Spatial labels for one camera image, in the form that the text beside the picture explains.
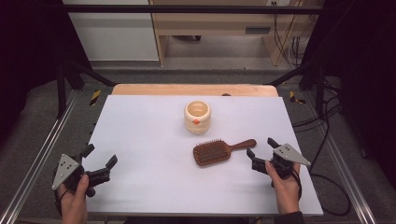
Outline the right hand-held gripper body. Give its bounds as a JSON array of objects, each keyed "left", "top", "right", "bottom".
[{"left": 251, "top": 143, "right": 312, "bottom": 181}]

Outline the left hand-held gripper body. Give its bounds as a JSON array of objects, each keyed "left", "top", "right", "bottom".
[{"left": 50, "top": 153, "right": 111, "bottom": 199}]

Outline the wooden paddle hairbrush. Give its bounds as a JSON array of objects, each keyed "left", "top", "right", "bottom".
[{"left": 192, "top": 138, "right": 258, "bottom": 168}]

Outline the cream ceramic cup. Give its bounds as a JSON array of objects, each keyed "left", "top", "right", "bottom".
[{"left": 183, "top": 100, "right": 213, "bottom": 135}]

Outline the person's left hand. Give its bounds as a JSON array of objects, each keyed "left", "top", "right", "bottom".
[{"left": 57, "top": 174, "right": 90, "bottom": 218}]

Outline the person's right hand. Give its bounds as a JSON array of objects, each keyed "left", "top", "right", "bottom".
[{"left": 264, "top": 160, "right": 303, "bottom": 216}]

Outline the yellow black striped tape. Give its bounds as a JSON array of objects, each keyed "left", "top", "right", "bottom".
[
  {"left": 289, "top": 91, "right": 306, "bottom": 105},
  {"left": 89, "top": 90, "right": 103, "bottom": 106}
]

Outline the white cabinet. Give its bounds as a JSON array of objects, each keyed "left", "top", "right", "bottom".
[{"left": 62, "top": 0, "right": 160, "bottom": 62}]

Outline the black curtain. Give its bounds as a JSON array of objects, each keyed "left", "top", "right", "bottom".
[
  {"left": 0, "top": 0, "right": 92, "bottom": 144},
  {"left": 303, "top": 0, "right": 396, "bottom": 178}
]

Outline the light wooden desk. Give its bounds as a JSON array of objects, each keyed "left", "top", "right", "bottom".
[{"left": 148, "top": 0, "right": 325, "bottom": 67}]

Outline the aluminium floor rail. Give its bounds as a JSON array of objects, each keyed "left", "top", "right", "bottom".
[
  {"left": 303, "top": 92, "right": 377, "bottom": 224},
  {"left": 0, "top": 90, "right": 78, "bottom": 224}
]

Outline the black floor cable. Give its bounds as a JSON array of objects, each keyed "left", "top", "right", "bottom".
[{"left": 292, "top": 77, "right": 353, "bottom": 217}]

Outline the left hand-held gripper black cable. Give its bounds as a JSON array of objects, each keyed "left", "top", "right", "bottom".
[{"left": 54, "top": 188, "right": 69, "bottom": 217}]

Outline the hand-held gripper black cable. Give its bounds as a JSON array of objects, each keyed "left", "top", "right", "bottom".
[
  {"left": 54, "top": 188, "right": 69, "bottom": 217},
  {"left": 290, "top": 169, "right": 304, "bottom": 202}
]

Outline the right hand-held gripper black cable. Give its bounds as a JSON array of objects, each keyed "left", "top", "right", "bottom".
[{"left": 290, "top": 169, "right": 304, "bottom": 202}]

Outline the black diagonal frame strut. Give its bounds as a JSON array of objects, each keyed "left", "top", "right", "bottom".
[
  {"left": 56, "top": 59, "right": 118, "bottom": 119},
  {"left": 264, "top": 59, "right": 326, "bottom": 120}
]

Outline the bundle of hanging cables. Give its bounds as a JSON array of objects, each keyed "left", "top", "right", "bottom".
[{"left": 272, "top": 1, "right": 316, "bottom": 68}]

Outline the black horizontal frame bar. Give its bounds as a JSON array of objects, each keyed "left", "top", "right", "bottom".
[{"left": 64, "top": 4, "right": 325, "bottom": 15}]

